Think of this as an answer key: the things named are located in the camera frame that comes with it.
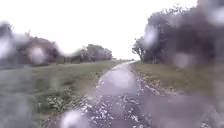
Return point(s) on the row of trees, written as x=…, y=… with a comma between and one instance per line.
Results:
x=186, y=36
x=93, y=53

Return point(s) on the wet grey asphalt path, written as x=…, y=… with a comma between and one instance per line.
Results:
x=115, y=93

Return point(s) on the grass verge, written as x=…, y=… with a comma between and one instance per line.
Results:
x=166, y=75
x=60, y=83

